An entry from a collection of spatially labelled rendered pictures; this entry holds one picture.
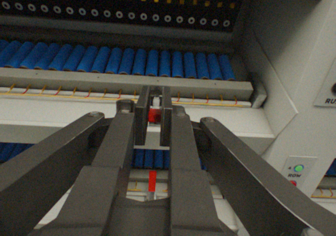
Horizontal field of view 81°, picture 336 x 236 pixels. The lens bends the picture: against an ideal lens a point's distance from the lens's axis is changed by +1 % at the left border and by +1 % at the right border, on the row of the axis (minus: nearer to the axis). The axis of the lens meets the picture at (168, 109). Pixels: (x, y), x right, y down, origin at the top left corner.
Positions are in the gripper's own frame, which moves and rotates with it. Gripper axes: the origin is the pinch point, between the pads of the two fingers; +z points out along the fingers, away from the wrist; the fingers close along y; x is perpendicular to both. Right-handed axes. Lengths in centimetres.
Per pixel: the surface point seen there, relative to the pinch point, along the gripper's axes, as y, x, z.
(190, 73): 5.0, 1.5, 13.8
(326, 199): 34.7, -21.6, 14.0
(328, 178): 35.9, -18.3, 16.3
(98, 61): -9.1, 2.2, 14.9
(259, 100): 14.5, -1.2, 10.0
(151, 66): -1.0, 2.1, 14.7
